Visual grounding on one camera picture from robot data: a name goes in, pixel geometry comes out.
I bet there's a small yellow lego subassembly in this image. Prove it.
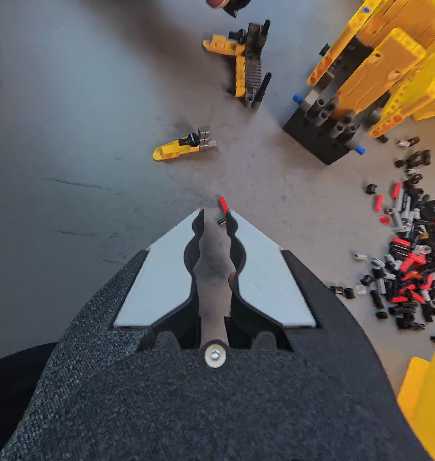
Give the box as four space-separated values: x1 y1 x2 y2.
152 127 217 162

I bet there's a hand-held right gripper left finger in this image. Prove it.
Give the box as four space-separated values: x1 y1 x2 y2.
113 208 206 346

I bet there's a yellow lego subassembly with rack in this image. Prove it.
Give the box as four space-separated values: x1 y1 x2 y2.
202 20 273 109

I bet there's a yellow bin with small parts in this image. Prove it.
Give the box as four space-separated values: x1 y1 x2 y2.
396 351 435 461

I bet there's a black textured pad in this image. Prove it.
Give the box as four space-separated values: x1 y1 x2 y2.
0 342 59 461

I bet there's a yellow black lego model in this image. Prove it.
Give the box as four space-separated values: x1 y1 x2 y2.
283 0 435 167

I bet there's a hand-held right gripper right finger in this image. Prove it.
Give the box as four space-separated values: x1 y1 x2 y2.
224 209 338 346

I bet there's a pile of small lego pins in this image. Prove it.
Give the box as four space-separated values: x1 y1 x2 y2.
329 133 435 344

